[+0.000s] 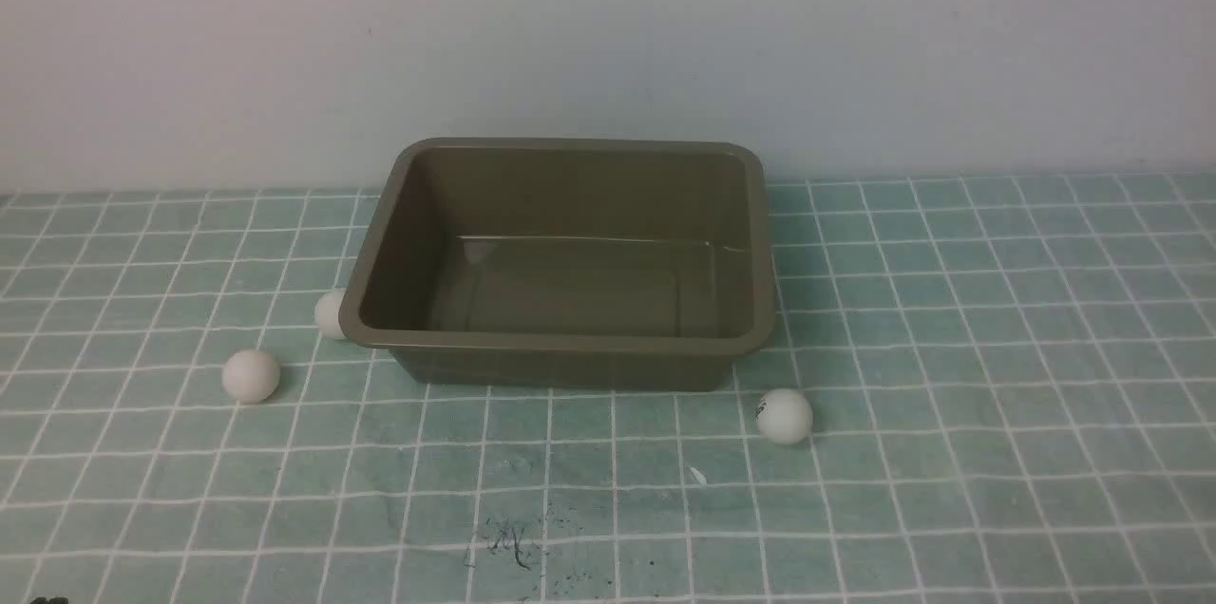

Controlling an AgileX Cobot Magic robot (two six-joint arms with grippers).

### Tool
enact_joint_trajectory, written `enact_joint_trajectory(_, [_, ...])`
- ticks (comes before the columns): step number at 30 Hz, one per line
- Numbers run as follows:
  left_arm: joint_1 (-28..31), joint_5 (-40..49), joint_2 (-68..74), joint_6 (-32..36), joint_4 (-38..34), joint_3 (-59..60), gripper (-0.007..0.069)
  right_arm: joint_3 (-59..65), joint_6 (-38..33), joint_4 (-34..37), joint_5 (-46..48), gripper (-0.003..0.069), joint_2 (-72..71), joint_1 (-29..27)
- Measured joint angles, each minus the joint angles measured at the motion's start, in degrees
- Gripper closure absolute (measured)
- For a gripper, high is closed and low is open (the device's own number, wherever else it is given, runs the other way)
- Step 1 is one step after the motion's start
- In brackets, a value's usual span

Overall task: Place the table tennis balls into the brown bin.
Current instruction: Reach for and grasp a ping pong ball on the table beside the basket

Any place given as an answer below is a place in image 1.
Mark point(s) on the white ball with logo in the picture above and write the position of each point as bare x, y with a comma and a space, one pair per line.
784, 417

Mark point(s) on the green checkered tablecloth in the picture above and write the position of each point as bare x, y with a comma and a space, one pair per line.
1012, 382

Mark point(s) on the olive green plastic bin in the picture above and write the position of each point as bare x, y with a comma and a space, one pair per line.
601, 264

